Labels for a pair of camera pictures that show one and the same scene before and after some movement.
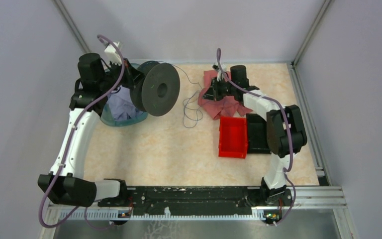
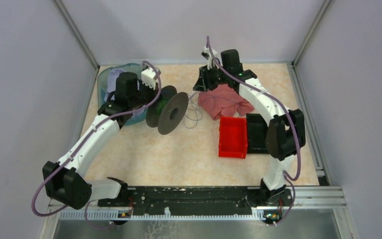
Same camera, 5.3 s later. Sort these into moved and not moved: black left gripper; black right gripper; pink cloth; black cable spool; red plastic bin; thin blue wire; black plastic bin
Moved: thin blue wire; black cable spool; black left gripper; black right gripper
Not moved: red plastic bin; pink cloth; black plastic bin
